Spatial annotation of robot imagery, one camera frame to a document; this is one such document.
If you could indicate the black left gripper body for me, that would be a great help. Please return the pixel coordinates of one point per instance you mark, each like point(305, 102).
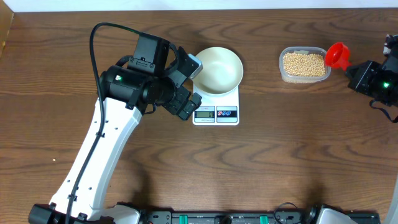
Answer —
point(173, 106)

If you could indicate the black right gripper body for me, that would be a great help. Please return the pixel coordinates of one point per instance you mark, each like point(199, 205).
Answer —
point(371, 81)

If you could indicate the red plastic measuring scoop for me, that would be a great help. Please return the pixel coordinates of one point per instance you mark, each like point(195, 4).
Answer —
point(337, 56)

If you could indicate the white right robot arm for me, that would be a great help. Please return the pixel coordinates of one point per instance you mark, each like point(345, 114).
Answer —
point(389, 77)

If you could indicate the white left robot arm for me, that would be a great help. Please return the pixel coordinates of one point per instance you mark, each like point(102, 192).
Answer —
point(126, 94)

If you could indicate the white digital kitchen scale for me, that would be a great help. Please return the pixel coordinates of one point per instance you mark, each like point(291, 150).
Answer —
point(217, 109)

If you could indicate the cream round bowl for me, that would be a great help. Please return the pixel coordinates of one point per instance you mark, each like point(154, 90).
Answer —
point(222, 71)

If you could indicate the clear plastic soybean container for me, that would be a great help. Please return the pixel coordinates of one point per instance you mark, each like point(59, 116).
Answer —
point(303, 65)

